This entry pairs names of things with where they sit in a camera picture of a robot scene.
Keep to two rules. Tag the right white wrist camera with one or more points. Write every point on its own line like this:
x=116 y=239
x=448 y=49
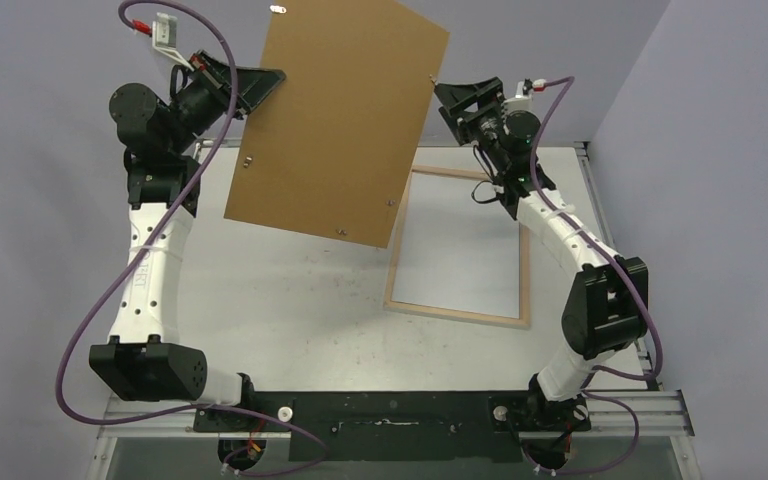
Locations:
x=522 y=100

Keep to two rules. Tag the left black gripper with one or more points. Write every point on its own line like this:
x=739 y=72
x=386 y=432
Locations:
x=214 y=75

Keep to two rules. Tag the printed colour photo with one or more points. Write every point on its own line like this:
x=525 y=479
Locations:
x=463 y=252

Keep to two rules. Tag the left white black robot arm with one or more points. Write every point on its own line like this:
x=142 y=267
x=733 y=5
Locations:
x=142 y=358

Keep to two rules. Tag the brown cardboard backing board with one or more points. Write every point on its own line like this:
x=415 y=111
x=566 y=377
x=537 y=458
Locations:
x=329 y=152

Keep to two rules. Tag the white wooden picture frame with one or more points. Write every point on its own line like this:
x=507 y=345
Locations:
x=457 y=265

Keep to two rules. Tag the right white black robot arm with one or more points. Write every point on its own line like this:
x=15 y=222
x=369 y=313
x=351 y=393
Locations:
x=603 y=313

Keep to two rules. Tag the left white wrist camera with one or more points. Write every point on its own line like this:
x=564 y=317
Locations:
x=164 y=39

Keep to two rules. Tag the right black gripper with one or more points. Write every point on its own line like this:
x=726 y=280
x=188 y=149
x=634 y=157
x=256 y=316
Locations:
x=470 y=113

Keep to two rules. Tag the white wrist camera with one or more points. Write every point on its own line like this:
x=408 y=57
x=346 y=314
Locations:
x=522 y=100
x=164 y=39

